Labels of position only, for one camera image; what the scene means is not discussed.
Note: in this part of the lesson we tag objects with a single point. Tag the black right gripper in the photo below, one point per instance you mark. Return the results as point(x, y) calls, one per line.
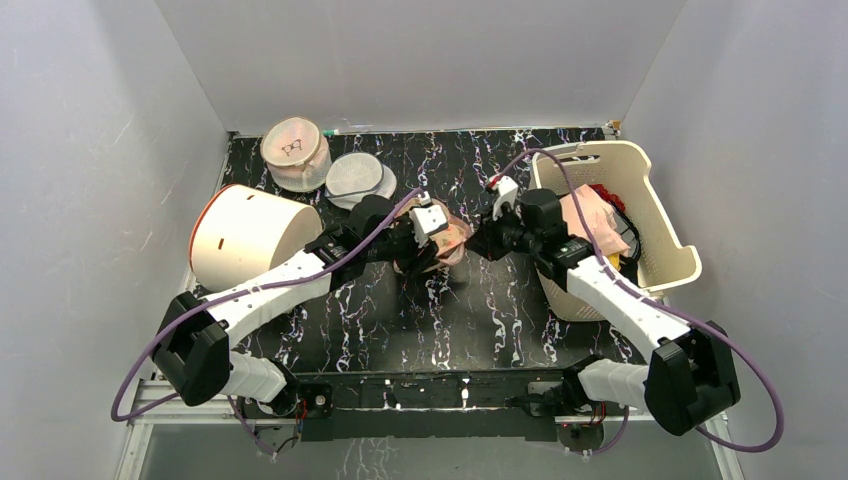
point(488, 239)

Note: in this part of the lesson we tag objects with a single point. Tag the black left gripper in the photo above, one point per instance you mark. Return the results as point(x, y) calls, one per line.
point(417, 257)

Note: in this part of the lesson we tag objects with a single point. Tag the peach patterned mesh laundry bag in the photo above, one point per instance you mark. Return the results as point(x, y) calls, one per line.
point(444, 248)

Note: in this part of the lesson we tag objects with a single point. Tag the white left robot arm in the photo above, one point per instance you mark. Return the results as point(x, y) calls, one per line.
point(196, 346)

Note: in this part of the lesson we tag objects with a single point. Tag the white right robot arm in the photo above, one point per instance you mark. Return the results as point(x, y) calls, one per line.
point(688, 375)

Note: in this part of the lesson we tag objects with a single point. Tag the white round mesh laundry bag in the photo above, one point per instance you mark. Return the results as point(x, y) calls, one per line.
point(355, 175)

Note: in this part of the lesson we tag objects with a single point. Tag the pink round mesh laundry bag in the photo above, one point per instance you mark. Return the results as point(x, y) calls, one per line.
point(297, 155)

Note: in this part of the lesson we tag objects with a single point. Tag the cream plastic laundry basket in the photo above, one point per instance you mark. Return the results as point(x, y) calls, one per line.
point(623, 168)

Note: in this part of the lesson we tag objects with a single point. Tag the pink garment in basket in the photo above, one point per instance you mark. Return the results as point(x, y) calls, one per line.
point(599, 218)

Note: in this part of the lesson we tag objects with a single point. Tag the yellow garment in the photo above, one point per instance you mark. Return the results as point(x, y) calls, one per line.
point(616, 262)

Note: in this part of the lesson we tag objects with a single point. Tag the red lace garment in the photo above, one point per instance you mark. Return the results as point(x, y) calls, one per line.
point(609, 197)

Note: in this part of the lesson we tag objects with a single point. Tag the grey black garment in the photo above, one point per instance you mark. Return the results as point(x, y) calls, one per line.
point(631, 236)

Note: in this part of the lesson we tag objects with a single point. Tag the cream cylindrical bin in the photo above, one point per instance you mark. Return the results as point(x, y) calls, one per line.
point(243, 232)

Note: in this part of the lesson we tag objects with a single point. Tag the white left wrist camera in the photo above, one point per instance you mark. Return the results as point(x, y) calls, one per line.
point(427, 218)

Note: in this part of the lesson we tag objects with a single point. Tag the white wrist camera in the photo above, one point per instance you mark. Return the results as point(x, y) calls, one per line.
point(427, 218)
point(505, 192)

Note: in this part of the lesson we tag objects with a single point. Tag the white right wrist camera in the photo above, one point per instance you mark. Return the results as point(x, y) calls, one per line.
point(505, 192)

